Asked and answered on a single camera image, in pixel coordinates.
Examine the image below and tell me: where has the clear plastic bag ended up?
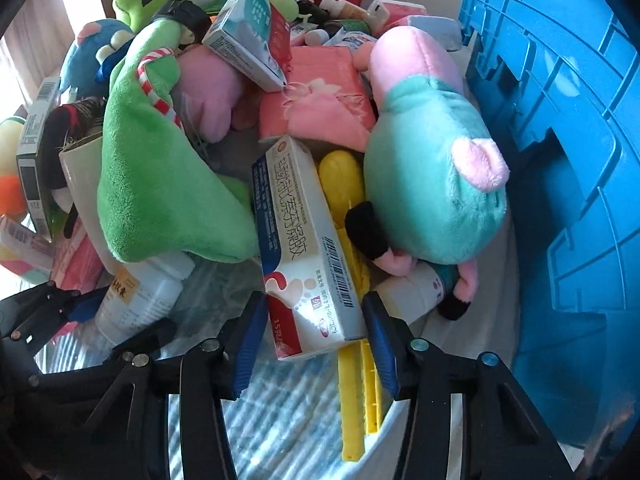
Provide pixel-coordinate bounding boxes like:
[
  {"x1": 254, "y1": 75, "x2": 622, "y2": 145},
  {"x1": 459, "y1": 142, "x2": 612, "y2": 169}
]
[{"x1": 170, "y1": 255, "x2": 268, "y2": 341}]

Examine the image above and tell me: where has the white red toothpaste box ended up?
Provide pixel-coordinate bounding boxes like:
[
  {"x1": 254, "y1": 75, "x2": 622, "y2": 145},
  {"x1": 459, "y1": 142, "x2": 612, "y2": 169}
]
[{"x1": 251, "y1": 135, "x2": 369, "y2": 362}]

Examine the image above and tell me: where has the grey tissue pack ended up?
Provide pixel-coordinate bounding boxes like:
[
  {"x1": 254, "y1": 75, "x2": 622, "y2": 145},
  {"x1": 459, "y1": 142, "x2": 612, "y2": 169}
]
[{"x1": 407, "y1": 14, "x2": 463, "y2": 53}]

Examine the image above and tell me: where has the black red plush toy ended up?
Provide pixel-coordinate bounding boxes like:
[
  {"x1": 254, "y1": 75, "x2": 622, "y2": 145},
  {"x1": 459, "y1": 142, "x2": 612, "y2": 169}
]
[{"x1": 39, "y1": 97, "x2": 107, "y2": 211}]

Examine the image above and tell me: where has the brown bottle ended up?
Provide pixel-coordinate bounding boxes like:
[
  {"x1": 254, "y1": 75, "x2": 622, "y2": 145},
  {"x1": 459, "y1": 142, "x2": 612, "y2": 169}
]
[{"x1": 320, "y1": 0, "x2": 368, "y2": 21}]

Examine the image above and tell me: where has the small pink tissue pack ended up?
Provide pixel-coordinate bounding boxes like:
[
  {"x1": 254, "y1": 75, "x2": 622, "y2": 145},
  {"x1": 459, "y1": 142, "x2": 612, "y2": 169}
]
[{"x1": 370, "y1": 0, "x2": 429, "y2": 28}]

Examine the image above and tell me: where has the green plush hat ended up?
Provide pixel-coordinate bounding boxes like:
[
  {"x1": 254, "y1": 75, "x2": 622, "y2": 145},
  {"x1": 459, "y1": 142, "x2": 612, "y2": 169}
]
[{"x1": 96, "y1": 22, "x2": 261, "y2": 266}]

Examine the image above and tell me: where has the white teal carton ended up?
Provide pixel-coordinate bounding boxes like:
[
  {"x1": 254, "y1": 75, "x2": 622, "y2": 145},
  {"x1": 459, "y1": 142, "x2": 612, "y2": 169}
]
[{"x1": 201, "y1": 0, "x2": 292, "y2": 94}]

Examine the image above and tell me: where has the green plush ball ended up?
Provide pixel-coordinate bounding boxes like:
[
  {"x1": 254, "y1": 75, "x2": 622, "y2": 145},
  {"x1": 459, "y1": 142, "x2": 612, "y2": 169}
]
[{"x1": 262, "y1": 0, "x2": 301, "y2": 23}]

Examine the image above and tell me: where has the white bottle teal label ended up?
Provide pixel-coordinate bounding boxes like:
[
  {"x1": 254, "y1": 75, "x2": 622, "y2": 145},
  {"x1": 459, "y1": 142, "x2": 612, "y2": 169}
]
[{"x1": 374, "y1": 262, "x2": 448, "y2": 326}]

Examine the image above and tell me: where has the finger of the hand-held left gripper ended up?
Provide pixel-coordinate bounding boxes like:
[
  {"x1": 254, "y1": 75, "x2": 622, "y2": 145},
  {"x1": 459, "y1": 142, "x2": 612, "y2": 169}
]
[
  {"x1": 112, "y1": 319, "x2": 178, "y2": 361},
  {"x1": 0, "y1": 280, "x2": 108, "y2": 343}
]

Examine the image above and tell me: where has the pink pig plush teal dress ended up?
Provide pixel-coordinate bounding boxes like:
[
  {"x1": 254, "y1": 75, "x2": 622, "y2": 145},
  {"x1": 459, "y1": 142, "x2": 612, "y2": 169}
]
[{"x1": 345, "y1": 24, "x2": 511, "y2": 322}]

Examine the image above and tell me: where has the white box black end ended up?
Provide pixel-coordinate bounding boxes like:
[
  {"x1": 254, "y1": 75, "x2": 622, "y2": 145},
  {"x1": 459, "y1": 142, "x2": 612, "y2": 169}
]
[{"x1": 15, "y1": 76, "x2": 63, "y2": 233}]

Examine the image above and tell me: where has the blue plastic crate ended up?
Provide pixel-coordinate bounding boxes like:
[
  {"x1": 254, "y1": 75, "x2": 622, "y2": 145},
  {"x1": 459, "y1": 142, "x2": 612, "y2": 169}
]
[{"x1": 457, "y1": 0, "x2": 640, "y2": 451}]

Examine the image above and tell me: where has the pink wipes pack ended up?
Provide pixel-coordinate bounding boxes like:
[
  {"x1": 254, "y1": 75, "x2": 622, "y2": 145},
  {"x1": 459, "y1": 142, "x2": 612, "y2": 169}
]
[{"x1": 49, "y1": 230, "x2": 108, "y2": 293}]

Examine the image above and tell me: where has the white bottle yellow label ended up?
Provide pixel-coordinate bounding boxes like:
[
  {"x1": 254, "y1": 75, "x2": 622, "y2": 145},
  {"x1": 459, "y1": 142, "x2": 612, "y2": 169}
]
[{"x1": 94, "y1": 251, "x2": 197, "y2": 347}]

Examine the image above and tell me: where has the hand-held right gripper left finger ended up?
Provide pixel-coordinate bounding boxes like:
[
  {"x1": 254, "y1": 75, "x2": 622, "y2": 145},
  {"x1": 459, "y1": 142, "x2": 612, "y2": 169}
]
[{"x1": 65, "y1": 292, "x2": 269, "y2": 480}]

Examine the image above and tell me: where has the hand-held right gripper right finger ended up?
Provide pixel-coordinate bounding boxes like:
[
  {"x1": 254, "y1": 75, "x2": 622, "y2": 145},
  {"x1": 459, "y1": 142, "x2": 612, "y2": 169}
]
[{"x1": 361, "y1": 291, "x2": 588, "y2": 480}]

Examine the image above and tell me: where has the yellow plastic clip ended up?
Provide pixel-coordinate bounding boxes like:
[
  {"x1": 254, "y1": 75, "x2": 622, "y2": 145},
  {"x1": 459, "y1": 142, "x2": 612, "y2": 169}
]
[{"x1": 318, "y1": 151, "x2": 386, "y2": 462}]

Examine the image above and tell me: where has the pink flower tissue pack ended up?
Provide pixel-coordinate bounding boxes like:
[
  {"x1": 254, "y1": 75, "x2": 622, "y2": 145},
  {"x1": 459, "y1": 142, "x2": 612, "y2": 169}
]
[{"x1": 258, "y1": 46, "x2": 377, "y2": 153}]

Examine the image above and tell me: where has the pink pig plush blue dress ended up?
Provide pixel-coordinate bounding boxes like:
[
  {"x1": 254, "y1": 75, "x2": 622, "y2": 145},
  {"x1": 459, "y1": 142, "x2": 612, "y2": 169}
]
[{"x1": 59, "y1": 19, "x2": 248, "y2": 143}]

